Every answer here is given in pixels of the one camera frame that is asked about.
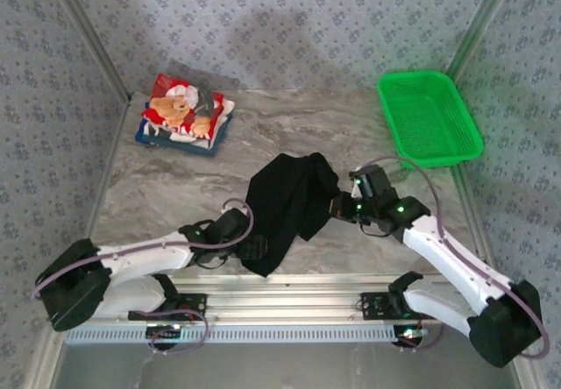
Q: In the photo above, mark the black t-shirt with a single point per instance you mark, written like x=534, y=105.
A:
x=280, y=196

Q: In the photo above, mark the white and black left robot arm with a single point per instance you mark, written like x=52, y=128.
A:
x=144, y=257

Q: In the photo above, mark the green plastic basket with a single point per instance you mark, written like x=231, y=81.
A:
x=429, y=117

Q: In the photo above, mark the folded navy blue t-shirt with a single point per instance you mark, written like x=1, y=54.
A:
x=141, y=136

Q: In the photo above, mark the aluminium rail frame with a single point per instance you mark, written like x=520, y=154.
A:
x=285, y=301

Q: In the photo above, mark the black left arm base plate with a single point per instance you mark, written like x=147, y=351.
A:
x=197, y=303

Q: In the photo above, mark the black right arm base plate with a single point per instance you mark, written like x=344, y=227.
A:
x=372, y=303

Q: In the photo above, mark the aluminium side rail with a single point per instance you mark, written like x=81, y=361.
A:
x=477, y=231
x=105, y=174

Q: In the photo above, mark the aluminium corner post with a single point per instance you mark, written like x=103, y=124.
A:
x=483, y=21
x=94, y=34

